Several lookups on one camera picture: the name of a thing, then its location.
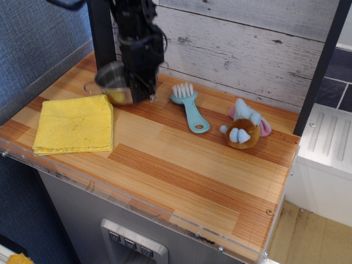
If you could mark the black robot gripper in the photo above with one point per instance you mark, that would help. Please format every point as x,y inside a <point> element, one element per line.
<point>142,56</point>

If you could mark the stainless steel pot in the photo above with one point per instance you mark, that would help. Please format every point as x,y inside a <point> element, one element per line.
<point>110,81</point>

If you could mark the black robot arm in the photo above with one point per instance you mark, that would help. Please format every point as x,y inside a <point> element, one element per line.
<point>133,18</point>

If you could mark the yellow folded towel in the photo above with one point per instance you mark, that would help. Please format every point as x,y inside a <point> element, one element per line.
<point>75,125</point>

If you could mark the light blue dish brush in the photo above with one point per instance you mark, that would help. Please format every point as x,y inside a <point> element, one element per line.
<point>184,94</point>

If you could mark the brown and blue plush toy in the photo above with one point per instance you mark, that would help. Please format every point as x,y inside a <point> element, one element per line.
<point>247,126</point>

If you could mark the clear acrylic table edge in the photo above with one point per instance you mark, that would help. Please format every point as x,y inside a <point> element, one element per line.
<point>249,182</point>

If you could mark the grey toy fridge cabinet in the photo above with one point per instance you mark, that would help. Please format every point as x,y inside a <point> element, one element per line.
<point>193,229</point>

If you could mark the silver dispenser button panel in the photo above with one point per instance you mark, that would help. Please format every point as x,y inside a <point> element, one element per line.
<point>127,246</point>

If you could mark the white ribbed drainboard unit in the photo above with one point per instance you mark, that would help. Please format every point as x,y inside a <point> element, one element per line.
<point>320,181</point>

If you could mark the yellow object bottom left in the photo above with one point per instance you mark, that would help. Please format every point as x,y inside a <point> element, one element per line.
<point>19,259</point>

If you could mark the black vertical post left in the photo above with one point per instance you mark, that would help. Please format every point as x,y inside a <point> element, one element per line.
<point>102,32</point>

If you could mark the black vertical post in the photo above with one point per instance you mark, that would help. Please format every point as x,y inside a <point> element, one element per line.
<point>325,57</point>
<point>102,32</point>

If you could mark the black vertical post right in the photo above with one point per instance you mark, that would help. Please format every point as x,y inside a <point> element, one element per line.
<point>325,57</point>

